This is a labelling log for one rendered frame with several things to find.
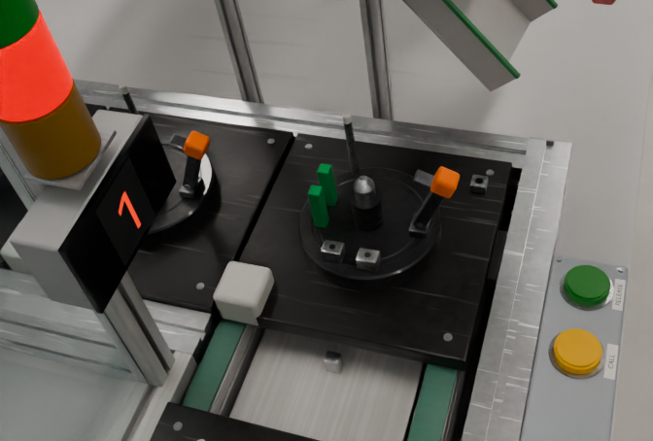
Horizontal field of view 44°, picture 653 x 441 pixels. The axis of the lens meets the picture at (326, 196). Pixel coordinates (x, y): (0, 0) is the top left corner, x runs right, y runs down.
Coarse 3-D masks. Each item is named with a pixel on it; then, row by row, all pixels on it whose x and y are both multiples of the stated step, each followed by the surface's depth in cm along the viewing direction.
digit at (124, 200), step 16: (128, 160) 55; (128, 176) 55; (112, 192) 53; (128, 192) 55; (144, 192) 57; (112, 208) 53; (128, 208) 55; (144, 208) 57; (112, 224) 54; (128, 224) 56; (144, 224) 58; (112, 240) 54; (128, 240) 56; (128, 256) 56
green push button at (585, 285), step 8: (568, 272) 75; (576, 272) 75; (584, 272) 75; (592, 272) 75; (600, 272) 75; (568, 280) 74; (576, 280) 74; (584, 280) 74; (592, 280) 74; (600, 280) 74; (608, 280) 74; (568, 288) 74; (576, 288) 74; (584, 288) 74; (592, 288) 74; (600, 288) 73; (608, 288) 74; (568, 296) 74; (576, 296) 74; (584, 296) 73; (592, 296) 73; (600, 296) 73; (584, 304) 74; (592, 304) 73
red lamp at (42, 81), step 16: (32, 32) 44; (48, 32) 45; (16, 48) 43; (32, 48) 44; (48, 48) 45; (0, 64) 43; (16, 64) 44; (32, 64) 44; (48, 64) 45; (64, 64) 47; (0, 80) 44; (16, 80) 44; (32, 80) 45; (48, 80) 46; (64, 80) 47; (0, 96) 45; (16, 96) 45; (32, 96) 45; (48, 96) 46; (64, 96) 47; (0, 112) 46; (16, 112) 46; (32, 112) 46; (48, 112) 47
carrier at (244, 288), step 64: (320, 192) 76; (384, 192) 82; (256, 256) 81; (320, 256) 78; (384, 256) 77; (448, 256) 78; (256, 320) 77; (320, 320) 75; (384, 320) 75; (448, 320) 74
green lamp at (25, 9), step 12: (0, 0) 41; (12, 0) 42; (24, 0) 43; (0, 12) 42; (12, 12) 42; (24, 12) 43; (36, 12) 44; (0, 24) 42; (12, 24) 42; (24, 24) 43; (0, 36) 42; (12, 36) 43; (0, 48) 43
